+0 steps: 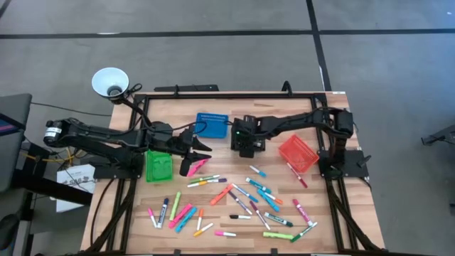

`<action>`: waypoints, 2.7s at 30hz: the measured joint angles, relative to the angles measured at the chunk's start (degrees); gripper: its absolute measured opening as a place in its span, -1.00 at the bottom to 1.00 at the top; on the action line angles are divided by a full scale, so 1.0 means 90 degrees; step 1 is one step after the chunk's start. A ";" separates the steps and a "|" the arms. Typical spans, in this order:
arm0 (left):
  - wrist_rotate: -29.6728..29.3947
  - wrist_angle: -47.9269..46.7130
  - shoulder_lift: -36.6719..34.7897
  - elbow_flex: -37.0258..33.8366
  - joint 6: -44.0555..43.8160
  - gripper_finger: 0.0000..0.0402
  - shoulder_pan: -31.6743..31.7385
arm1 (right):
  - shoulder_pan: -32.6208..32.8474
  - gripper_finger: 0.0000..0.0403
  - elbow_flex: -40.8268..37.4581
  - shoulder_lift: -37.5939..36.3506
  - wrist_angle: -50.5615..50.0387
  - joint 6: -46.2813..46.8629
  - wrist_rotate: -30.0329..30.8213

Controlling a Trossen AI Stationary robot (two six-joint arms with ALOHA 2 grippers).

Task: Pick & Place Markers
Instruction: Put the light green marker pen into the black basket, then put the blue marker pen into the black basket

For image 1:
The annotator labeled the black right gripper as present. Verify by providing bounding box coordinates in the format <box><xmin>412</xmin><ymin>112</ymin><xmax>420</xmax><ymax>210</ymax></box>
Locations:
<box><xmin>230</xmin><ymin>115</ymin><xmax>266</xmax><ymax>159</ymax></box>

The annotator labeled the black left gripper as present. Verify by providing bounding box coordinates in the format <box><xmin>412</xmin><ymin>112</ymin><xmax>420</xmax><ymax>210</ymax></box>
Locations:
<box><xmin>173</xmin><ymin>127</ymin><xmax>213</xmax><ymax>178</ymax></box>

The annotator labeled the thin light green marker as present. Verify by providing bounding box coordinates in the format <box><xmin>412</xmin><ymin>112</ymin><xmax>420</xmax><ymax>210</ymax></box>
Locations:
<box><xmin>190</xmin><ymin>174</ymin><xmax>221</xmax><ymax>183</ymax></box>

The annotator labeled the blue plastic basket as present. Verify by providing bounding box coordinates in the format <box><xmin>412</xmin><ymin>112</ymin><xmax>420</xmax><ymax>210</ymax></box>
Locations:
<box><xmin>195</xmin><ymin>112</ymin><xmax>230</xmax><ymax>139</ymax></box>

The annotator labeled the small blue cap marker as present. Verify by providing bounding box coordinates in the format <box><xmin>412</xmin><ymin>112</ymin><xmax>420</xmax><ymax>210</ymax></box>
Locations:
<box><xmin>249</xmin><ymin>165</ymin><xmax>267</xmax><ymax>178</ymax></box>

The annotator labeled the green plastic basket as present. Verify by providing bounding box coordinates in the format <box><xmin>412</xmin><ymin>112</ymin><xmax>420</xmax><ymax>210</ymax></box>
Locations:
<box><xmin>145</xmin><ymin>149</ymin><xmax>174</xmax><ymax>183</ymax></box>

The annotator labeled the orange highlighter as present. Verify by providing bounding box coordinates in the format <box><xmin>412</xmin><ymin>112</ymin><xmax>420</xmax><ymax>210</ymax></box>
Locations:
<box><xmin>210</xmin><ymin>183</ymin><xmax>235</xmax><ymax>206</ymax></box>

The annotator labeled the orange plastic basket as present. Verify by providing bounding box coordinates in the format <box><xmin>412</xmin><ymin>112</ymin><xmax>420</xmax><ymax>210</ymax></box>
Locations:
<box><xmin>278</xmin><ymin>134</ymin><xmax>320</xmax><ymax>174</ymax></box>

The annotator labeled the teal whiteboard marker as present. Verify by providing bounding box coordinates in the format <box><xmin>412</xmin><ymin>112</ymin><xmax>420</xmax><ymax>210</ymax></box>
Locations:
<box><xmin>245</xmin><ymin>177</ymin><xmax>272</xmax><ymax>194</ymax></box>

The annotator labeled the light green highlighter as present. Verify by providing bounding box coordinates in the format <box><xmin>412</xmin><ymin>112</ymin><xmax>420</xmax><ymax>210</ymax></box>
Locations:
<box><xmin>262</xmin><ymin>231</ymin><xmax>295</xmax><ymax>240</ymax></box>
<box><xmin>168</xmin><ymin>191</ymin><xmax>182</xmax><ymax>221</ymax></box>

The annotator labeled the thin blue marker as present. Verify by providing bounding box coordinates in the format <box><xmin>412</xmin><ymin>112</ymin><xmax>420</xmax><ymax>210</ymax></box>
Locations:
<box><xmin>232</xmin><ymin>183</ymin><xmax>259</xmax><ymax>203</ymax></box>

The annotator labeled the thin purple marker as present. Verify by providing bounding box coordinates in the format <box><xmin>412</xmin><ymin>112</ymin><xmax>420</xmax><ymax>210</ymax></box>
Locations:
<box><xmin>227</xmin><ymin>191</ymin><xmax>253</xmax><ymax>215</ymax></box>

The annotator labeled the thin red marker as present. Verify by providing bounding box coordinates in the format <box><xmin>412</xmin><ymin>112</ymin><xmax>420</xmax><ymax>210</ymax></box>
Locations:
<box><xmin>286</xmin><ymin>162</ymin><xmax>309</xmax><ymax>189</ymax></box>

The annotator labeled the thin maroon marker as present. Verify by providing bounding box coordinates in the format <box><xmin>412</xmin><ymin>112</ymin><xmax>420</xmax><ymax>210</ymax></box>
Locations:
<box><xmin>249</xmin><ymin>201</ymin><xmax>272</xmax><ymax>231</ymax></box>

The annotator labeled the green whiteboard marker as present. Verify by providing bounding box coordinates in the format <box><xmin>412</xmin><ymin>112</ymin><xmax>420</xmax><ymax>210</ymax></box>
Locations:
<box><xmin>264</xmin><ymin>212</ymin><xmax>294</xmax><ymax>228</ymax></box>

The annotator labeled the pink whiteboard marker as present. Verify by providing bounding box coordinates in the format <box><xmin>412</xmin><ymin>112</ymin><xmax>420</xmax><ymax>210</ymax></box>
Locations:
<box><xmin>292</xmin><ymin>198</ymin><xmax>314</xmax><ymax>227</ymax></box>

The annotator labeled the thin dark green marker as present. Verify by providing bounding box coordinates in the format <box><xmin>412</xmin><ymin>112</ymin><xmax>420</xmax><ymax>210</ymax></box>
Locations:
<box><xmin>290</xmin><ymin>222</ymin><xmax>319</xmax><ymax>243</ymax></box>

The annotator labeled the black plastic basket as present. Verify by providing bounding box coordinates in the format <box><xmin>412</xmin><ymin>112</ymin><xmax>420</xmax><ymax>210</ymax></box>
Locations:
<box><xmin>230</xmin><ymin>127</ymin><xmax>267</xmax><ymax>153</ymax></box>

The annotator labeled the black power strip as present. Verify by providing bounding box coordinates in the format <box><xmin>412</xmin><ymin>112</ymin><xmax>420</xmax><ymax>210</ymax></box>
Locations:
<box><xmin>154</xmin><ymin>84</ymin><xmax>220</xmax><ymax>92</ymax></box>

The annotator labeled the black desk lamp white shade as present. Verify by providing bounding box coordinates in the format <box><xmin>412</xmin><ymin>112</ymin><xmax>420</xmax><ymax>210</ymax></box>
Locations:
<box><xmin>91</xmin><ymin>67</ymin><xmax>171</xmax><ymax>143</ymax></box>

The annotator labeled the white printed paper sheet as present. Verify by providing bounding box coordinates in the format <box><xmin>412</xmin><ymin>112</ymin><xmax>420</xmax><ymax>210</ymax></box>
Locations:
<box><xmin>55</xmin><ymin>164</ymin><xmax>97</xmax><ymax>213</ymax></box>

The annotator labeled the dark screen device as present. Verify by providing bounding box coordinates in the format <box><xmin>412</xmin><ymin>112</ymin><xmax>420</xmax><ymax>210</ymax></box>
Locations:
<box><xmin>0</xmin><ymin>112</ymin><xmax>26</xmax><ymax>138</ymax></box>

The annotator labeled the black stand leg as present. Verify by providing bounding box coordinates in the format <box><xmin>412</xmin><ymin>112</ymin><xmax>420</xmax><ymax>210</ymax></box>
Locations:
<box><xmin>421</xmin><ymin>124</ymin><xmax>455</xmax><ymax>146</ymax></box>

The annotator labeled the black device with light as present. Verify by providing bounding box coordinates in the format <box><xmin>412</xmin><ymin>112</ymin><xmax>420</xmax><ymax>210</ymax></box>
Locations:
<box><xmin>0</xmin><ymin>213</ymin><xmax>21</xmax><ymax>256</ymax></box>

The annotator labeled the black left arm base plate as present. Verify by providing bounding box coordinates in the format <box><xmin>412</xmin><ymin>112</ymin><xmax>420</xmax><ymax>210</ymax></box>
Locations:
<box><xmin>92</xmin><ymin>161</ymin><xmax>143</xmax><ymax>180</ymax></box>

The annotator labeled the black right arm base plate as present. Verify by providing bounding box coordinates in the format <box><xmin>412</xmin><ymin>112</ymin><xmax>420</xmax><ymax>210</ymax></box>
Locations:
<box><xmin>317</xmin><ymin>149</ymin><xmax>370</xmax><ymax>178</ymax></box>

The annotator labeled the yellow cable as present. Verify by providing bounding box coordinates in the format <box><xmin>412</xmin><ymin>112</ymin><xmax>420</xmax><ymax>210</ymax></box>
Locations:
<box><xmin>21</xmin><ymin>144</ymin><xmax>88</xmax><ymax>164</ymax></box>

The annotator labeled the black floor cable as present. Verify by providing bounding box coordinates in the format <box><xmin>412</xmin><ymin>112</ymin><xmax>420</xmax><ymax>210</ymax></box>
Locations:
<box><xmin>31</xmin><ymin>102</ymin><xmax>113</xmax><ymax>117</ymax></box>

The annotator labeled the black side table frame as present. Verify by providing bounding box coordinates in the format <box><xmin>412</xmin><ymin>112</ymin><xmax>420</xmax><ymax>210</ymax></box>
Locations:
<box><xmin>14</xmin><ymin>141</ymin><xmax>94</xmax><ymax>214</ymax></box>

